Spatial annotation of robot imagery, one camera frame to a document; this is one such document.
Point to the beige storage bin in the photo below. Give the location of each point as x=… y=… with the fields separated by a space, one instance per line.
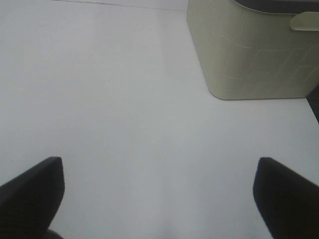
x=248 y=49

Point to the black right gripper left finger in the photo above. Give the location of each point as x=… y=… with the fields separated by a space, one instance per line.
x=30 y=201

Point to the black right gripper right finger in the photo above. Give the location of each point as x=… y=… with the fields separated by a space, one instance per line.
x=287 y=202

